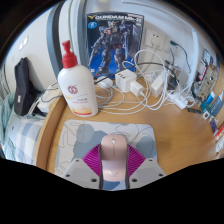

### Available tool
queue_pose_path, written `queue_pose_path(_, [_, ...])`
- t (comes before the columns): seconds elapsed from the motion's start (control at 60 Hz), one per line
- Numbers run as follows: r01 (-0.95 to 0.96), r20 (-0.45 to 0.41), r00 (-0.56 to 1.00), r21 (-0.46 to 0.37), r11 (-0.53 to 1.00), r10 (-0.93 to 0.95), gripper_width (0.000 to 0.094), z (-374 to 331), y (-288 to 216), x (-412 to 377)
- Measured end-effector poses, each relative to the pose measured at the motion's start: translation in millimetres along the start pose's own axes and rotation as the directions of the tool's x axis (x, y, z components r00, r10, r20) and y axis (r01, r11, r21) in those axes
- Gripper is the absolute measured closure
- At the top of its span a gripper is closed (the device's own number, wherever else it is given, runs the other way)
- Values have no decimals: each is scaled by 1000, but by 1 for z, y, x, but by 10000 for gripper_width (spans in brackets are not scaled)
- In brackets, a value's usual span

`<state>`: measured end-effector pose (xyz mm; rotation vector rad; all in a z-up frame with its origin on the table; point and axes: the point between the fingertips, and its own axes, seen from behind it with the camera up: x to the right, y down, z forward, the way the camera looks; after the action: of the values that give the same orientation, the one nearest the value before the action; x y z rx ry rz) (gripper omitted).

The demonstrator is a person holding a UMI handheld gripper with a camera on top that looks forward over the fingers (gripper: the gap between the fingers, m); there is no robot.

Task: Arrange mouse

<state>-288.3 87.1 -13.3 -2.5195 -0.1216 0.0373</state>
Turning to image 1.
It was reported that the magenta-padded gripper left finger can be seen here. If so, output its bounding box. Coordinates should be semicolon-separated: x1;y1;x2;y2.
62;143;103;190

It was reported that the colourful printed figure box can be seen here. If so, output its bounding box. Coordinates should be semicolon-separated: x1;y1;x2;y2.
199;49;214;73

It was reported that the white charger cube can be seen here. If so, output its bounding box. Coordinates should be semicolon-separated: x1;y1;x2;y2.
114;69;138;93

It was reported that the blue spray bottle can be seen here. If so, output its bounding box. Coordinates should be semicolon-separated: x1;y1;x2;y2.
209;89;224;118

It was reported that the dark cable with green plug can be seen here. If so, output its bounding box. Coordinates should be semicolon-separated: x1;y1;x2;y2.
169;40;193;73

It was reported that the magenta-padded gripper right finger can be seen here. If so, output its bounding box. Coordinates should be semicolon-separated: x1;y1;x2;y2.
125;143;167;190

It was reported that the clear glass jar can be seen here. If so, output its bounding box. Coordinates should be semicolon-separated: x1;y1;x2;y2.
164;59;181;80

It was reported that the white wall socket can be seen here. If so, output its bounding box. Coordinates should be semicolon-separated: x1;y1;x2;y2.
143;29;168;51

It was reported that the red snack tube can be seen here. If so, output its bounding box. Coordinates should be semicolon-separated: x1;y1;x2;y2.
214;123;224;141

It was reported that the tangle of white cables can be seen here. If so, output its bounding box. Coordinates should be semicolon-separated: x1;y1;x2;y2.
94;49;198;116

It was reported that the white desk lamp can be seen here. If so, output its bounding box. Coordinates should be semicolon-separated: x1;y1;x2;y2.
121;0;203;91

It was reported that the brown tree-man figure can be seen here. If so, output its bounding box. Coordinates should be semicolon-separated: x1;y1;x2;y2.
193;63;218;101

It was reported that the pink computer mouse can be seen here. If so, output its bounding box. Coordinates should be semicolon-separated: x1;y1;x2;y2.
99;134;129;183

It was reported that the white wall switch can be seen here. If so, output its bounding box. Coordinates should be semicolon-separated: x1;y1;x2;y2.
18;34;29;51

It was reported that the blue plaid bedding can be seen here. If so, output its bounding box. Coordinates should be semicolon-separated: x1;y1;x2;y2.
3;116;46;166

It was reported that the teal blanket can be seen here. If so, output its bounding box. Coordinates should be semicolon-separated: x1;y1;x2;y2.
0;93;16;148

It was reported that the white power strip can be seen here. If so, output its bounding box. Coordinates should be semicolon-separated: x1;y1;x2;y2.
165;91;188;110

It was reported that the white cardboard box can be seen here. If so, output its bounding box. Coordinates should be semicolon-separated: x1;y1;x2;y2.
37;83;64;114

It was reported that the white pump bottle, red cap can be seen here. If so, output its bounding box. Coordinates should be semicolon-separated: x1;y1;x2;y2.
57;40;99;118

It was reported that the grey metal desk frame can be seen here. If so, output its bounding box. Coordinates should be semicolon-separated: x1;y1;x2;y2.
46;1;89;81

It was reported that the cloud-print mouse pad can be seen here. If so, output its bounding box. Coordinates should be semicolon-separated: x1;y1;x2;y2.
54;119;158;178

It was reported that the robot model kit box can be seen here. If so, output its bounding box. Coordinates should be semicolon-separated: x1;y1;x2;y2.
85;12;145;79

